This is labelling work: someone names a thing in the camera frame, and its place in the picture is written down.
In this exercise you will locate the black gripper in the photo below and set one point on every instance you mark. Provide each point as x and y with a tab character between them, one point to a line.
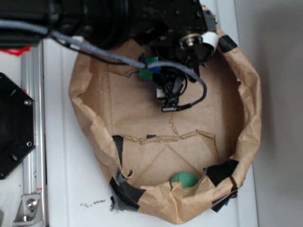
171	83

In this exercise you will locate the green rectangular block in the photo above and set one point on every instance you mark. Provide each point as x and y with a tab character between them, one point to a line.
147	74

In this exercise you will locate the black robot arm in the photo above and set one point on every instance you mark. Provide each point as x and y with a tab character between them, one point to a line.
166	39

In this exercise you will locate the brown paper bag tray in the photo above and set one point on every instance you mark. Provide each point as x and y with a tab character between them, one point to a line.
139	148

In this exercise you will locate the green ball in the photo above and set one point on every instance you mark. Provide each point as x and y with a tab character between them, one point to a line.
186	178

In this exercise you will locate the aluminium extrusion rail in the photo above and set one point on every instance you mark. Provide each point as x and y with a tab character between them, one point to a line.
34	164

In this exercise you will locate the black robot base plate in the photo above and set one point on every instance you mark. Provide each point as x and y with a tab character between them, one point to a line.
16	125

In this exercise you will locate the metal corner bracket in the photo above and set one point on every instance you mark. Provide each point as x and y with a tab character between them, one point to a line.
30	212

